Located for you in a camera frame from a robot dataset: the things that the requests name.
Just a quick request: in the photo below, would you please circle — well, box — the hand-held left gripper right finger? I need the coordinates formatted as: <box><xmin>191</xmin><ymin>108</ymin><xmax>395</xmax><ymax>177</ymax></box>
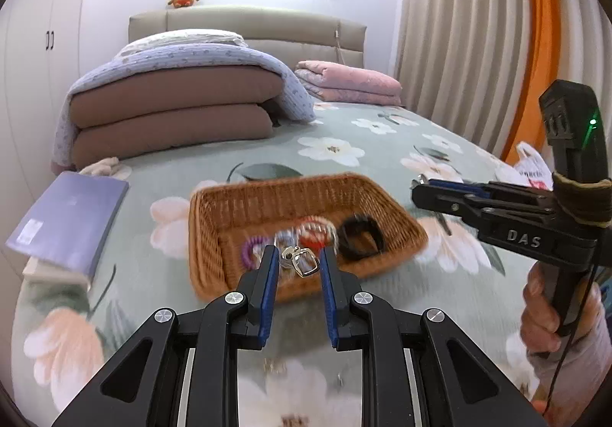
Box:
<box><xmin>319</xmin><ymin>246</ymin><xmax>548</xmax><ymax>427</ymax></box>

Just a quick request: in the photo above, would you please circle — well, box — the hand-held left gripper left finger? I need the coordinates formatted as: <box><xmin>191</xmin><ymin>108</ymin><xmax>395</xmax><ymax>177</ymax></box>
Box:
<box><xmin>50</xmin><ymin>245</ymin><xmax>280</xmax><ymax>427</ymax></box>

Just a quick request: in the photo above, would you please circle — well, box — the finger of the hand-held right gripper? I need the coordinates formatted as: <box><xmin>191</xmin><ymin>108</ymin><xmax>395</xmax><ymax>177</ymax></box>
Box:
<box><xmin>411</xmin><ymin>183</ymin><xmax>558</xmax><ymax>224</ymax></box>
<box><xmin>427</xmin><ymin>177</ymin><xmax>555</xmax><ymax>206</ymax></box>

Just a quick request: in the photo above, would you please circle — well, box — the silver metal clip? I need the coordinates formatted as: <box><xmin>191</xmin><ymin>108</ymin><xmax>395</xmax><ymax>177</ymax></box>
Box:
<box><xmin>280</xmin><ymin>246</ymin><xmax>320</xmax><ymax>279</ymax></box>

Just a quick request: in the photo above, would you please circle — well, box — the purple spiral hair tie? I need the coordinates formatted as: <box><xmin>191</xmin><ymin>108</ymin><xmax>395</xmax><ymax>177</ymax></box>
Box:
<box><xmin>241</xmin><ymin>236</ymin><xmax>271</xmax><ymax>270</ymax></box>

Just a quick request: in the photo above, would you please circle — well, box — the clear spiral hair tie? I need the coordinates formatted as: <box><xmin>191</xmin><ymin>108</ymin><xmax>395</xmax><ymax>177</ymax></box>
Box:
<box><xmin>275</xmin><ymin>228</ymin><xmax>299</xmax><ymax>251</ymax></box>

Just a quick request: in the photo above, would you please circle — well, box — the black hair tie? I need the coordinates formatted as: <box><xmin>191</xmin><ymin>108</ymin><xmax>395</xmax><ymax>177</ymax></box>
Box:
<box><xmin>337</xmin><ymin>213</ymin><xmax>386</xmax><ymax>261</ymax></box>

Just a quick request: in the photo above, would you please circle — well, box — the red cord bracelet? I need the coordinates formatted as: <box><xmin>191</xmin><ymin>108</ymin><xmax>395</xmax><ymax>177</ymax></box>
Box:
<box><xmin>296</xmin><ymin>215</ymin><xmax>338</xmax><ymax>248</ymax></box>

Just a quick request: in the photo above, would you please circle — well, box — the brown wicker basket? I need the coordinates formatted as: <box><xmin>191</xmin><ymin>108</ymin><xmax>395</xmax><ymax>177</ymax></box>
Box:
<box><xmin>188</xmin><ymin>173</ymin><xmax>430</xmax><ymax>303</ymax></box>

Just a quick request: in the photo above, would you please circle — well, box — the person's right forearm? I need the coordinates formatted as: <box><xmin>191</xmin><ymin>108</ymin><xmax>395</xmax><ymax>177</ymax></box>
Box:
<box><xmin>531</xmin><ymin>312</ymin><xmax>612</xmax><ymax>427</ymax></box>

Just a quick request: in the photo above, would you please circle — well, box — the person's right hand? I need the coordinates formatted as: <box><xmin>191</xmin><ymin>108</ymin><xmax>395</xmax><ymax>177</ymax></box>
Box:
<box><xmin>520</xmin><ymin>259</ymin><xmax>603</xmax><ymax>358</ymax></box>

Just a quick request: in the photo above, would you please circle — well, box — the white plastic bag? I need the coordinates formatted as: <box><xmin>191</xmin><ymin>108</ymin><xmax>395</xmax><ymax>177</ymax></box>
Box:
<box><xmin>514</xmin><ymin>142</ymin><xmax>555</xmax><ymax>191</ymax></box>

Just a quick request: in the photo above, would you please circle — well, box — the pink folded blanket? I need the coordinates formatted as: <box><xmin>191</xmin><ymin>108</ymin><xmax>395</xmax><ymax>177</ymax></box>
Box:
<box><xmin>294</xmin><ymin>60</ymin><xmax>403</xmax><ymax>107</ymax></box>

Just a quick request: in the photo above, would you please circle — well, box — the beige curtain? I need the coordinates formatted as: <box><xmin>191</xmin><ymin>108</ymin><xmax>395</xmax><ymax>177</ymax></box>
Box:
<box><xmin>394</xmin><ymin>0</ymin><xmax>541</xmax><ymax>155</ymax></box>

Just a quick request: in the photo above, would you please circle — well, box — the orange curtain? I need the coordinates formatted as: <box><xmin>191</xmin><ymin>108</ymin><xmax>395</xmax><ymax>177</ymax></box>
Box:
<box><xmin>500</xmin><ymin>0</ymin><xmax>562</xmax><ymax>160</ymax></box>

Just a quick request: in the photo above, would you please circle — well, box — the brown folded cushion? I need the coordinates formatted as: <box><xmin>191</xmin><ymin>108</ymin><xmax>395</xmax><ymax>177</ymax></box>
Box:
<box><xmin>69</xmin><ymin>68</ymin><xmax>283</xmax><ymax>130</ymax></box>
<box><xmin>72</xmin><ymin>103</ymin><xmax>273</xmax><ymax>169</ymax></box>

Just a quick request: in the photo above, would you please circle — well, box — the blue floral blanket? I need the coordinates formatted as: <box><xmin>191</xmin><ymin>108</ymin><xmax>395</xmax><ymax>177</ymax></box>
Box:
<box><xmin>50</xmin><ymin>46</ymin><xmax>317</xmax><ymax>169</ymax></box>

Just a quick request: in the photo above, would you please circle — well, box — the blue notebook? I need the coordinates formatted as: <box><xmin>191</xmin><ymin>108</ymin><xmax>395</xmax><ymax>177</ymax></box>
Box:
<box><xmin>5</xmin><ymin>171</ymin><xmax>131</xmax><ymax>279</ymax></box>

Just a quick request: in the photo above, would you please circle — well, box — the white book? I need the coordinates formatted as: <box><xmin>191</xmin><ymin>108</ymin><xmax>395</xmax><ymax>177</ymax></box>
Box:
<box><xmin>21</xmin><ymin>256</ymin><xmax>93</xmax><ymax>288</ymax></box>

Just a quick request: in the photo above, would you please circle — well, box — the beige padded headboard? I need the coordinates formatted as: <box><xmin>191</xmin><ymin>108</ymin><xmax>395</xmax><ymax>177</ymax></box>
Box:
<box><xmin>128</xmin><ymin>5</ymin><xmax>368</xmax><ymax>74</ymax></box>

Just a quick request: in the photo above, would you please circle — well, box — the white pillow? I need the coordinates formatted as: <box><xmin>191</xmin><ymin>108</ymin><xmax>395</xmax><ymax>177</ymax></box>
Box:
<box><xmin>115</xmin><ymin>30</ymin><xmax>248</xmax><ymax>59</ymax></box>

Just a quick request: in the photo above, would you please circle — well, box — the white wardrobe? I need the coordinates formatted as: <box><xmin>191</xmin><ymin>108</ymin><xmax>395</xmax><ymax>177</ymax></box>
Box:
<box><xmin>0</xmin><ymin>0</ymin><xmax>103</xmax><ymax>236</ymax></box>

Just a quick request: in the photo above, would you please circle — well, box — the thin black cable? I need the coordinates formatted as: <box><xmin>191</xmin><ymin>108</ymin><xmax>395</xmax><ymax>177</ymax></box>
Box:
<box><xmin>545</xmin><ymin>259</ymin><xmax>598</xmax><ymax>413</ymax></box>

